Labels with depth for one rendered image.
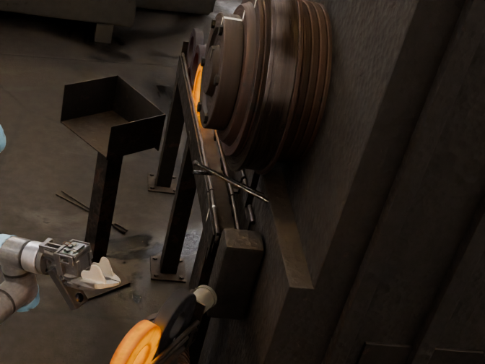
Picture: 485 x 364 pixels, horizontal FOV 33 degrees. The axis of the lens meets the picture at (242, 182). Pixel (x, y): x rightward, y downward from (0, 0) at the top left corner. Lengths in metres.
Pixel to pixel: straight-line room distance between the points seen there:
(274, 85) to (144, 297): 1.35
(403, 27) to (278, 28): 0.41
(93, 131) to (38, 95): 1.38
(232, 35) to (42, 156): 1.82
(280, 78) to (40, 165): 1.88
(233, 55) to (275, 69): 0.12
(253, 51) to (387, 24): 0.39
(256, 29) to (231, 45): 0.07
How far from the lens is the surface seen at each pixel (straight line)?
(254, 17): 1.91
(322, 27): 1.91
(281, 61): 1.81
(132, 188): 3.46
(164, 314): 1.80
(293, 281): 1.80
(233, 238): 1.98
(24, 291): 2.09
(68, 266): 1.95
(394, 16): 1.56
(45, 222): 3.22
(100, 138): 2.62
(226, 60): 1.87
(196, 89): 2.91
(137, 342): 1.69
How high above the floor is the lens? 2.00
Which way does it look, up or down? 33 degrees down
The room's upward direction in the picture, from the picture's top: 15 degrees clockwise
